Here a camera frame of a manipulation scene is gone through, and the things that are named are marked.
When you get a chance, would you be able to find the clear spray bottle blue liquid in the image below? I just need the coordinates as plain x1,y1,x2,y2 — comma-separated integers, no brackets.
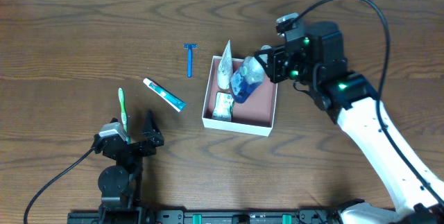
230,56,268,103

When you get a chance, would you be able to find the white cream tube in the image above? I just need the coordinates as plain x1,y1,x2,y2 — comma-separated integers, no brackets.
217,41,233,90

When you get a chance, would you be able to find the green white soap pack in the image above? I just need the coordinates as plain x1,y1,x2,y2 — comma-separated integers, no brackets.
212,92,234,121

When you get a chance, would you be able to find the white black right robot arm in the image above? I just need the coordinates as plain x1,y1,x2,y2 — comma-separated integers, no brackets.
255,14,443,223

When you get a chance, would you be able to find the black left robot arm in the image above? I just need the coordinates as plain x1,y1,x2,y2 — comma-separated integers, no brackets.
92,110,164,223

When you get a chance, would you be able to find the green toothbrush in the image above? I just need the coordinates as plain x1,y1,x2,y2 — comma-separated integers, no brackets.
118,87,130,144

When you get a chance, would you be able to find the white green toothpaste tube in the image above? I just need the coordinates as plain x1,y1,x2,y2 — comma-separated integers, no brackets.
143,78,186,112

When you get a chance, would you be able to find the white cardboard box pink inside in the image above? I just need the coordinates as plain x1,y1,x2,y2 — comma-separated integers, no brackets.
202,56,278,137

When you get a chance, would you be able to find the blue disposable razor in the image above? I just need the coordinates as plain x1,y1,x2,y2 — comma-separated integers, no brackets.
184,44,198,78

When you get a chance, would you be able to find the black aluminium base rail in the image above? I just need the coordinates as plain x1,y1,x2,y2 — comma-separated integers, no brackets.
67,207,342,224

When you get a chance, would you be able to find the black right camera cable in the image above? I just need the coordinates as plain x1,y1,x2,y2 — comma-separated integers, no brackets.
282,0,444,207

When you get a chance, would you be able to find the black camera cable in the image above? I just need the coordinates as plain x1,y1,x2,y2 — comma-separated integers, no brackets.
23,147,96,224
282,0,444,207

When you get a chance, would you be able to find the black left camera cable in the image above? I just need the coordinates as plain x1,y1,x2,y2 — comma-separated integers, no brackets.
23,147,96,224

